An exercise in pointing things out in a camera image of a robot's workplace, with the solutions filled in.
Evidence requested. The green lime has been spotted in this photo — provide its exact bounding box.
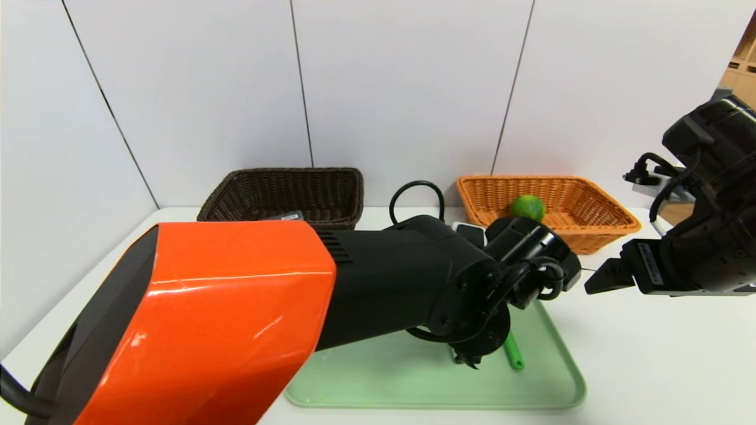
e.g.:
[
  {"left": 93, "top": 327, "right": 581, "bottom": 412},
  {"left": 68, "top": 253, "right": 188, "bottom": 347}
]
[{"left": 509, "top": 195, "right": 546, "bottom": 224}]

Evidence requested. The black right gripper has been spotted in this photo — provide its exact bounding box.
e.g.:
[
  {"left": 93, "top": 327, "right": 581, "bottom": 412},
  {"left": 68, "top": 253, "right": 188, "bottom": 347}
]
[{"left": 584, "top": 227, "right": 709, "bottom": 295}]

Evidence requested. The orange wicker basket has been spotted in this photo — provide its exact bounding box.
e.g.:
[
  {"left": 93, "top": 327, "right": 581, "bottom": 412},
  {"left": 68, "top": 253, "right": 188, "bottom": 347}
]
[{"left": 455, "top": 175, "right": 642, "bottom": 256}]

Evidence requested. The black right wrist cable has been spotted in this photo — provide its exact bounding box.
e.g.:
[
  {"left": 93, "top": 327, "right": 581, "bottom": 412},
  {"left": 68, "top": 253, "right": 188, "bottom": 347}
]
[{"left": 626, "top": 152, "right": 703, "bottom": 222}]

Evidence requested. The dark brown wicker basket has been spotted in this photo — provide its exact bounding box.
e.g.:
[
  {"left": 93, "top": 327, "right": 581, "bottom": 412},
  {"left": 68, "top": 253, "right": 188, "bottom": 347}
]
[{"left": 197, "top": 168, "right": 365, "bottom": 231}]

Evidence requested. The wooden shelf unit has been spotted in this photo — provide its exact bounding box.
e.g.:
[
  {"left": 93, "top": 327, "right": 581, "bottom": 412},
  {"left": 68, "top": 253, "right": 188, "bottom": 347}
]
[{"left": 718, "top": 30, "right": 756, "bottom": 110}]

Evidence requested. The light green plastic tray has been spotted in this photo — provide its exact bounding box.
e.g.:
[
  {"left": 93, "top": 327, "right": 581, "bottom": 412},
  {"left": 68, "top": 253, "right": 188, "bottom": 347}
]
[{"left": 283, "top": 298, "right": 586, "bottom": 410}]

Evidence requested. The yellow pasta spoon green handle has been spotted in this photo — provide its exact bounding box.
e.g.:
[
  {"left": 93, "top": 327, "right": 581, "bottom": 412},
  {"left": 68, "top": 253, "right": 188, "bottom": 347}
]
[{"left": 503, "top": 331, "right": 525, "bottom": 371}]

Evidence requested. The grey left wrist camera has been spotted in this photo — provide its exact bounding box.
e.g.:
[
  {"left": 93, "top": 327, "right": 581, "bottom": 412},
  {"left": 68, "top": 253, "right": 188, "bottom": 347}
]
[{"left": 452, "top": 221, "right": 488, "bottom": 249}]

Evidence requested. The thick black left arm base cable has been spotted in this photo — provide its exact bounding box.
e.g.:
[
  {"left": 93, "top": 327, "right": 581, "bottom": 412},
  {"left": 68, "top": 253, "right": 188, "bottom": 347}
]
[{"left": 0, "top": 365, "right": 57, "bottom": 420}]

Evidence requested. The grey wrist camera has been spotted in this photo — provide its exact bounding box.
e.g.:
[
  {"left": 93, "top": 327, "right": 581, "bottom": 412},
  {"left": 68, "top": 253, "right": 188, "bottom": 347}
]
[
  {"left": 624, "top": 152, "right": 680, "bottom": 198},
  {"left": 452, "top": 221, "right": 488, "bottom": 249}
]

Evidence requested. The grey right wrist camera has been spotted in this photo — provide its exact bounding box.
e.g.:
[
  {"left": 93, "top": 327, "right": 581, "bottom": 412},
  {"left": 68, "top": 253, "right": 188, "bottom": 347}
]
[{"left": 624, "top": 152, "right": 680, "bottom": 198}]

